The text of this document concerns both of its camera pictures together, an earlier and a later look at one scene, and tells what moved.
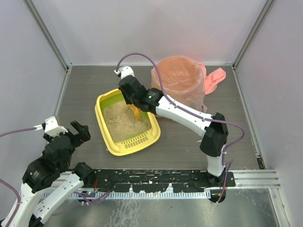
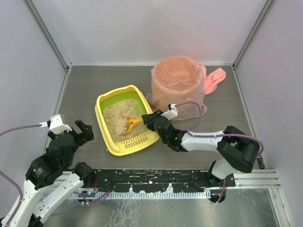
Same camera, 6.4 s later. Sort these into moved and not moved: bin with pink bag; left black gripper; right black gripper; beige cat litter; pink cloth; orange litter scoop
Moved: orange litter scoop; right black gripper
Not moved: beige cat litter; pink cloth; left black gripper; bin with pink bag
